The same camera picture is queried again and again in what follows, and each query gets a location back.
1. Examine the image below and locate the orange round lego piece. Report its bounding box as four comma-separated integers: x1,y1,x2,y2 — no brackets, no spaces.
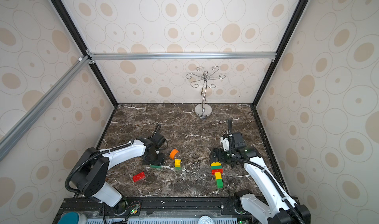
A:
169,149,179,160

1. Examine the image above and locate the yellow square lego back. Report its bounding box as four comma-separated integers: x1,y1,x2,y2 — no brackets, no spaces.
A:
211,162,221,167

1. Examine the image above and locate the horizontal aluminium rail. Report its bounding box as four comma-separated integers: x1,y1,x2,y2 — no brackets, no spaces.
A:
89,52,276,60

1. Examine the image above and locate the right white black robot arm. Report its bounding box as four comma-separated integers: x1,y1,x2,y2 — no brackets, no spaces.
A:
219,119,311,224

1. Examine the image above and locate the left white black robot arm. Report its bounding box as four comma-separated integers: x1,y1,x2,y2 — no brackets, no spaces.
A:
65,124,168,207

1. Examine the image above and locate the teal white round object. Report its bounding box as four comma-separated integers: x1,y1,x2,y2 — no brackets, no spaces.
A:
58,212,87,224

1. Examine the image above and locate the yellow square lego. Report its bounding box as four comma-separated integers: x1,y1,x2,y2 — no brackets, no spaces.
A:
214,172,222,180
211,162,221,167
174,159,181,167

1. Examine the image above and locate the green square lego front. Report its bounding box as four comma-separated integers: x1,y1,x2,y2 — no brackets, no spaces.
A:
216,179,224,188

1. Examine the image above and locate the red long lego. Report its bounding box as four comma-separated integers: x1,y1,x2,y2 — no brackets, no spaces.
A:
132,172,146,183
211,169,223,174

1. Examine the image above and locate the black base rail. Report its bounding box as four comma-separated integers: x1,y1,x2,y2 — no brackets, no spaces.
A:
53,196,309,224

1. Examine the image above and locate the left slanted aluminium rail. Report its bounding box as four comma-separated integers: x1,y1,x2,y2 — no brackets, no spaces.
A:
1,56,89,159

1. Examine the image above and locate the chrome hook stand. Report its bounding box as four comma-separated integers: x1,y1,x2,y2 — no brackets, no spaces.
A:
186,66,226,119

